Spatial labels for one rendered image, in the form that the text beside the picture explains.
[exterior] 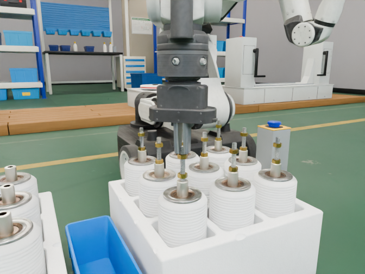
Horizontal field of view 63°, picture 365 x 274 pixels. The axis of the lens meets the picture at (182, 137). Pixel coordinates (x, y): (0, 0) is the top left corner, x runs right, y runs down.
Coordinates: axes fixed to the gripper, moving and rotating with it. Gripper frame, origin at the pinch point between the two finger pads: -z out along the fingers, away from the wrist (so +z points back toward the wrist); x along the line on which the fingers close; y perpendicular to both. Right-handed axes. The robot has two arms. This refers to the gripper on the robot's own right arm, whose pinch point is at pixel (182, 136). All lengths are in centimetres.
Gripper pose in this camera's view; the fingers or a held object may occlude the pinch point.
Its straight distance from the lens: 54.4
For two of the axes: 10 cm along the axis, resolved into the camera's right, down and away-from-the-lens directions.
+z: 0.0, -9.7, -2.4
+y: -2.5, 2.3, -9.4
